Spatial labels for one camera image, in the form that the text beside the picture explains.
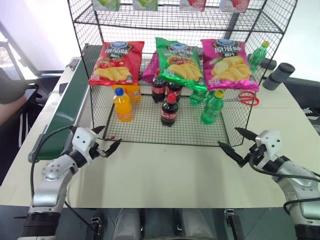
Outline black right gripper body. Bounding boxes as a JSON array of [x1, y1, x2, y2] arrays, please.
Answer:
[[246, 142, 267, 165]]

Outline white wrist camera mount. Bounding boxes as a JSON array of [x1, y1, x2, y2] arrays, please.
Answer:
[[71, 127, 99, 163], [254, 129, 282, 157]]

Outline red handled scissors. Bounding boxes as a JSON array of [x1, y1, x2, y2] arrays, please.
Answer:
[[223, 91, 261, 107]]

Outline green conveyor belt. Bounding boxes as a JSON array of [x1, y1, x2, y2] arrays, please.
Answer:
[[27, 43, 91, 163]]

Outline red potato chips bag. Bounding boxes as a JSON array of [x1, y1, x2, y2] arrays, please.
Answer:
[[88, 40, 145, 87]]

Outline black bracket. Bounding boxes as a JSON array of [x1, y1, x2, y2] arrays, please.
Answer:
[[89, 216, 106, 240], [223, 208, 245, 240]]

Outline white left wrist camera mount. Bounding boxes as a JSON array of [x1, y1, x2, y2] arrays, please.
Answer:
[[71, 127, 99, 163]]

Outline black device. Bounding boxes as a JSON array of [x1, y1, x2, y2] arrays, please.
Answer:
[[259, 58, 278, 70]]

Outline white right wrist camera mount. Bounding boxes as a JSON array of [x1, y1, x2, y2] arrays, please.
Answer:
[[254, 129, 282, 157]]

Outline cola bottle red cap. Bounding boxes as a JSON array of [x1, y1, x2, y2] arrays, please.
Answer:
[[151, 69, 167, 104], [166, 81, 183, 103], [160, 92, 180, 127]]

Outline black wire mesh rack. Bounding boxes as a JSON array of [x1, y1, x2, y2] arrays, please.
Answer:
[[66, 0, 298, 148]]

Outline black office chair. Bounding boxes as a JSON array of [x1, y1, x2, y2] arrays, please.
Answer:
[[23, 73, 62, 141]]

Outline person in grey shirt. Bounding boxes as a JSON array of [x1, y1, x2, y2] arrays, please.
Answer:
[[0, 67, 38, 151]]

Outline green drink carton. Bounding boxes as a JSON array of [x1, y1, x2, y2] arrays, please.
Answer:
[[91, 0, 121, 12], [132, 0, 159, 12]]

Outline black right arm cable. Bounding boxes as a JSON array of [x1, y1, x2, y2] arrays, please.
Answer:
[[249, 159, 320, 218]]

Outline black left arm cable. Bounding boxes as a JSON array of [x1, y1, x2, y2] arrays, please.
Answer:
[[29, 124, 78, 208]]

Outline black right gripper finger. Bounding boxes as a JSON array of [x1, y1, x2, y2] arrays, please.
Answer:
[[217, 140, 249, 168], [234, 126, 259, 143]]

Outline orange soda bottle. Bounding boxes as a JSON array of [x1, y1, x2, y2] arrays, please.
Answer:
[[111, 83, 142, 103], [112, 87, 133, 123]]

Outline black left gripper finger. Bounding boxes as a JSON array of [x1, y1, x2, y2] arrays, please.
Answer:
[[104, 138, 123, 159], [90, 125, 106, 137]]

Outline green soda bottle yellow cap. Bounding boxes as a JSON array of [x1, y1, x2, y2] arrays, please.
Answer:
[[248, 40, 271, 73], [200, 89, 226, 125], [189, 88, 208, 106]]

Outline green potato chips bag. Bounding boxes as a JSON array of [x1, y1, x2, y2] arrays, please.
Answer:
[[154, 36, 208, 92]]

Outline grey and black cylinder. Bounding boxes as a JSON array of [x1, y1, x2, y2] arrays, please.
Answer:
[[262, 62, 296, 91]]

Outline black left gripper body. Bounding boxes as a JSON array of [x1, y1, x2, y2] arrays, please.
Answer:
[[87, 142, 109, 162]]

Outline black equipment case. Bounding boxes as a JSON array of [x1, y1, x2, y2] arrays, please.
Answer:
[[284, 76, 320, 111]]

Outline red drink carton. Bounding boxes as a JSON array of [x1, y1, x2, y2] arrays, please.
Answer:
[[219, 0, 251, 13], [179, 0, 207, 12]]

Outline magenta potato chips bag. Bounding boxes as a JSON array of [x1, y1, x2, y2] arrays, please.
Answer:
[[141, 52, 161, 82], [201, 38, 260, 93]]

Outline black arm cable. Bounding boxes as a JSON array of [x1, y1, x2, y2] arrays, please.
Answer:
[[249, 159, 320, 218], [29, 124, 78, 208]]

